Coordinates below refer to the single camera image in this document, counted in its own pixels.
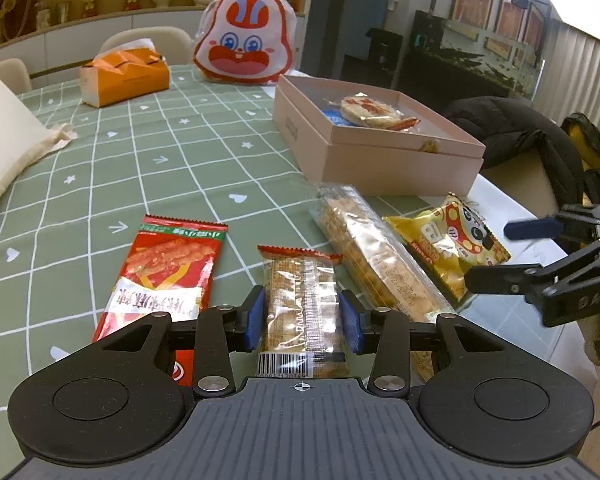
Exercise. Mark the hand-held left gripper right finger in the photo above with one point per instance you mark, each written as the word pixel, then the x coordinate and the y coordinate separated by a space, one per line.
pixel 351 322

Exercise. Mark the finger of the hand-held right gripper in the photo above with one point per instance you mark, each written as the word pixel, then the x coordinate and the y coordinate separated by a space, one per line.
pixel 530 228
pixel 500 277

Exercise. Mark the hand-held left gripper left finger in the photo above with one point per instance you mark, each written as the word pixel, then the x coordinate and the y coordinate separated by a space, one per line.
pixel 252 320

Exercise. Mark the clear brown cracker packet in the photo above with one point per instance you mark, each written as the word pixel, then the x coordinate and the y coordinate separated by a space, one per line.
pixel 300 300

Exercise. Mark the yellow panda snack packet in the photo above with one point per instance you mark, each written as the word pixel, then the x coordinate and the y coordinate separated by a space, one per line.
pixel 445 245

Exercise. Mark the long clear biscuit packet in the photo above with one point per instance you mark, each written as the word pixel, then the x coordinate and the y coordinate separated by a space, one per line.
pixel 375 255

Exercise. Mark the pink cardboard box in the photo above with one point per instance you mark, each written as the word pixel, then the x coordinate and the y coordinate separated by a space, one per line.
pixel 380 165

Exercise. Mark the round rice cracker packet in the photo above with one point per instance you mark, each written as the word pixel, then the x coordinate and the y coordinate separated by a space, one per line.
pixel 367 110

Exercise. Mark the blue seaweed packet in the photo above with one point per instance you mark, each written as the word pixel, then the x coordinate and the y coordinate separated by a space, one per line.
pixel 334 116

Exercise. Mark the long red snack packet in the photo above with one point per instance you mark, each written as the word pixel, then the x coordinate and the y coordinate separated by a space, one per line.
pixel 170 270

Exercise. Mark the dark puffy jacket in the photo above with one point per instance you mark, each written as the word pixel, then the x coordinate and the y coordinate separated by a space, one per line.
pixel 520 125

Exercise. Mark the yellow black bag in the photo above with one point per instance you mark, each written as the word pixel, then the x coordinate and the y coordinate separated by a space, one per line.
pixel 595 145

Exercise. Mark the grey vertical blinds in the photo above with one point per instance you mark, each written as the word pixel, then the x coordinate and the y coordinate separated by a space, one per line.
pixel 585 70

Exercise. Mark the green checked tablecloth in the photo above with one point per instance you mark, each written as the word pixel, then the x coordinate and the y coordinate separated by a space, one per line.
pixel 180 160

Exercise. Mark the black cabinet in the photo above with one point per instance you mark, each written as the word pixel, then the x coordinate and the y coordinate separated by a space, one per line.
pixel 385 60

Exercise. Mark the orange tissue box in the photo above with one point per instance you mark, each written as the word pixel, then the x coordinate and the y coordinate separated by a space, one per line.
pixel 125 80

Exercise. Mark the white red rabbit bag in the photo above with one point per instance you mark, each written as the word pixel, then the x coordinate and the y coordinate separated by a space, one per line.
pixel 245 45

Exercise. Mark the cream cartoon tote bag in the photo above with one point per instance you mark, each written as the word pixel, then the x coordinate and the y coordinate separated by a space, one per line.
pixel 5 145

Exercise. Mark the white sideboard cabinet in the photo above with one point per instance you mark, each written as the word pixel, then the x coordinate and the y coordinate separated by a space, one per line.
pixel 70 35

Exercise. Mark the small white figurine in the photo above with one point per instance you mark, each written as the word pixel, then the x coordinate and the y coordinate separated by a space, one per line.
pixel 42 15

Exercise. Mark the gold flower ornament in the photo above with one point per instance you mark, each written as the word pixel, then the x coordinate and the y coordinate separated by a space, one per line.
pixel 11 10

